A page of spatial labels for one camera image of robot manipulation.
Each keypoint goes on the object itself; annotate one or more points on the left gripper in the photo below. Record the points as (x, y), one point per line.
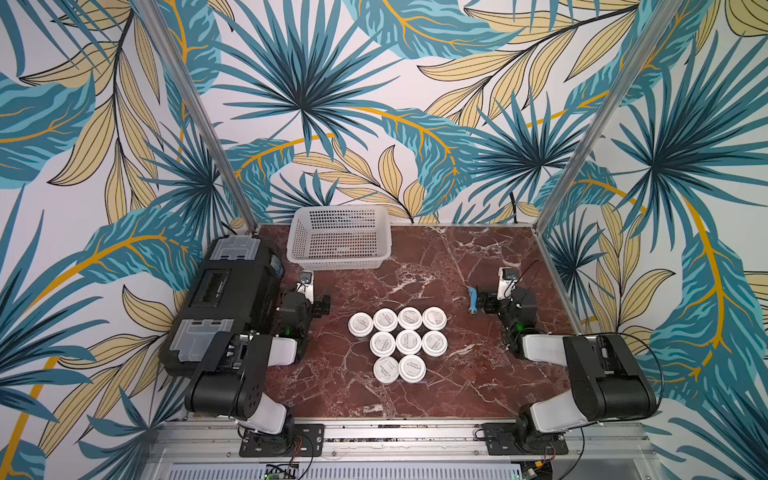
(320, 305)

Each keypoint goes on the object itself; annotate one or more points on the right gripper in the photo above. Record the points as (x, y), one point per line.
(487, 301)

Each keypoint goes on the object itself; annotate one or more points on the white yogurt cup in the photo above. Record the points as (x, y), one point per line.
(386, 370)
(410, 318)
(360, 325)
(434, 319)
(408, 342)
(382, 344)
(385, 320)
(412, 368)
(434, 344)

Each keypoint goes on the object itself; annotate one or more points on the white plastic basket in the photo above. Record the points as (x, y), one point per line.
(331, 238)

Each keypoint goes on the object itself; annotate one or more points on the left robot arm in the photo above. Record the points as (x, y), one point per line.
(229, 380)

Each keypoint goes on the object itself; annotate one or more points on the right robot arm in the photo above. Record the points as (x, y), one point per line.
(606, 382)

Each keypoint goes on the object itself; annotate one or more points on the black toolbox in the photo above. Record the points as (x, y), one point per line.
(236, 289)

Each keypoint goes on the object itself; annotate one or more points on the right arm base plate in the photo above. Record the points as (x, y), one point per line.
(509, 439)

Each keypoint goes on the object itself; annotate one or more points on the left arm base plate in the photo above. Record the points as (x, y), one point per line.
(299, 440)

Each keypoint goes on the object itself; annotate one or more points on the aluminium rail frame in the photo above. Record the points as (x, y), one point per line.
(400, 448)

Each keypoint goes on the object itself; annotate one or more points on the left aluminium corner post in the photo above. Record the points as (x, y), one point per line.
(165, 44)

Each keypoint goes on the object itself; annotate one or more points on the aluminium corner post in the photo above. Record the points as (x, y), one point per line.
(165, 44)
(647, 41)

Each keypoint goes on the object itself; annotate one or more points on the right aluminium corner post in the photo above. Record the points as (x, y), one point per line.
(647, 41)

